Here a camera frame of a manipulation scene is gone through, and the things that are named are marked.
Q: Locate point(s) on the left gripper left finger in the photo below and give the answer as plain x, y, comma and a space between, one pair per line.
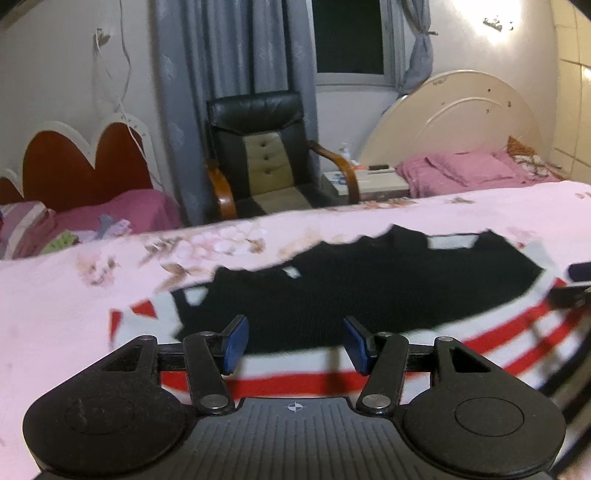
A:
208, 357

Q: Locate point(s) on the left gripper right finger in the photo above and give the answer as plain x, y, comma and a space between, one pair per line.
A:
383, 358

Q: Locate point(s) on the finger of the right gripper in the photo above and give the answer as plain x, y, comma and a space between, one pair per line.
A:
578, 293

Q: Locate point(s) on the striped knit child sweater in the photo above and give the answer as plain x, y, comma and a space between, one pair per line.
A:
480, 289

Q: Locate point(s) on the floral brown pillow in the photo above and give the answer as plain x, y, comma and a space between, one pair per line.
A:
526, 154

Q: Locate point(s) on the pink floral bed sheet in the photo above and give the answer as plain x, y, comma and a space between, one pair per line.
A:
62, 312

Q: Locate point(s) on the magenta bed sheet left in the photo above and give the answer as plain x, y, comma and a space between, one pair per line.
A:
146, 210

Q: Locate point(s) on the pink folded blanket right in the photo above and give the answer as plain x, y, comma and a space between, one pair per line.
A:
446, 173

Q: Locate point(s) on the white bedside table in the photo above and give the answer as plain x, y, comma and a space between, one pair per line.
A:
374, 185

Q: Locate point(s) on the black leather armchair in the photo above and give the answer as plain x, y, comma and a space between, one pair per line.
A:
261, 161

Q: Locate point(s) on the cream round headboard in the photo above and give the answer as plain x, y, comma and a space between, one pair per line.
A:
453, 112

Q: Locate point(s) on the striped pink pillow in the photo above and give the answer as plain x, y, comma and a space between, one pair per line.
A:
19, 222

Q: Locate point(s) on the red heart-shaped headboard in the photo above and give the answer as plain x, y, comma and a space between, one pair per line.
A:
64, 171

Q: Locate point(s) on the grey centre curtain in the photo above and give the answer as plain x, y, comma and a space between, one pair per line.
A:
218, 59

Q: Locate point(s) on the grey tied right curtain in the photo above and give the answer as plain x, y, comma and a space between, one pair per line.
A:
422, 57

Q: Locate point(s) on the dark window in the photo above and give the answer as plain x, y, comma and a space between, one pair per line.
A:
356, 42

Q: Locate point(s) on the wall lamp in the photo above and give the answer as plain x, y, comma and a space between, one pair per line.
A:
499, 24

